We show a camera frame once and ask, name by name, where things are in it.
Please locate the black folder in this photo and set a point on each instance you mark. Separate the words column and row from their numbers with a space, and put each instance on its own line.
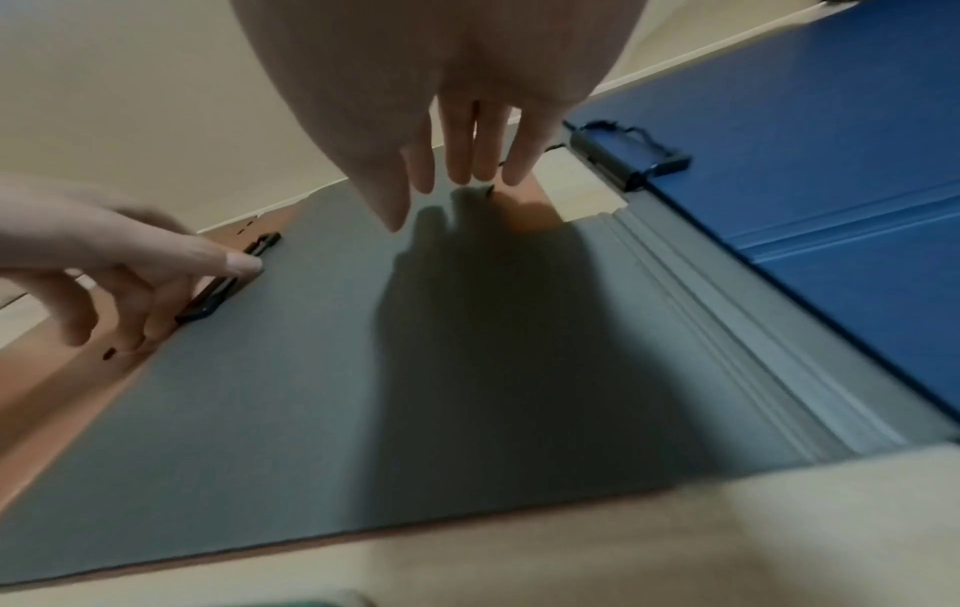
column 525, row 385

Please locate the orange folder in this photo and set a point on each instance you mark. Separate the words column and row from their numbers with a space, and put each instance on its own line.
column 45, row 427

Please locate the blue folder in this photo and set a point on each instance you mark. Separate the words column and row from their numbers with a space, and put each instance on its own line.
column 825, row 178

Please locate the person's right hand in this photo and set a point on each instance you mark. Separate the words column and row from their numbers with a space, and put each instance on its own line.
column 420, row 59

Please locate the person's left hand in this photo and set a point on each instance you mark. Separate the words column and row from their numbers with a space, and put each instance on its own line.
column 90, row 237

